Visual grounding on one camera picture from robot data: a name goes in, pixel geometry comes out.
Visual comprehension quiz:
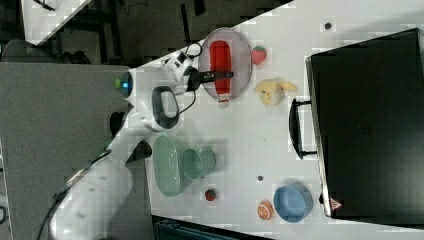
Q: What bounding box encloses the yellow plush peeled banana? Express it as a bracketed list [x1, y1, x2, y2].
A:
[254, 79, 297, 106]

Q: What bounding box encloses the red plush ketchup bottle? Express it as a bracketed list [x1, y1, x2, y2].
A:
[209, 40, 232, 108]

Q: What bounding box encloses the pink plush strawberry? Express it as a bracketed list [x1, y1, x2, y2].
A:
[251, 46, 267, 65]

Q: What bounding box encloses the small red strawberry toy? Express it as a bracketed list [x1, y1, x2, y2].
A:
[205, 189, 217, 201]

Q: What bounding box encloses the grey round plate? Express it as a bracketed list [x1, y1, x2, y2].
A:
[198, 28, 252, 100]

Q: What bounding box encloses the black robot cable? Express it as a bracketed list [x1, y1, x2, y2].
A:
[35, 41, 204, 240]

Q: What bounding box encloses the green cup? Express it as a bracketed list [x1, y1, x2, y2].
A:
[182, 146, 216, 180]

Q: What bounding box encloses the blue bowl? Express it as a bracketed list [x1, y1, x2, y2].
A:
[273, 184, 313, 223]

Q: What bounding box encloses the orange slice toy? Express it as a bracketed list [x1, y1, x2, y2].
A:
[257, 200, 274, 220]

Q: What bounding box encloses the black toaster oven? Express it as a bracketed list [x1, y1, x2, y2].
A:
[305, 28, 424, 229]

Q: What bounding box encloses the blue metal frame rail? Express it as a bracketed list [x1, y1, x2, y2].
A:
[154, 219, 254, 240]

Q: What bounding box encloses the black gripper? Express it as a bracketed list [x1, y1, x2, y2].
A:
[185, 66, 234, 92]

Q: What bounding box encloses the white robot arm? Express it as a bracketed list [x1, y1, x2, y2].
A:
[49, 51, 234, 240]

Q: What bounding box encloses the green perforated colander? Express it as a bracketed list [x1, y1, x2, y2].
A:
[152, 135, 191, 197]

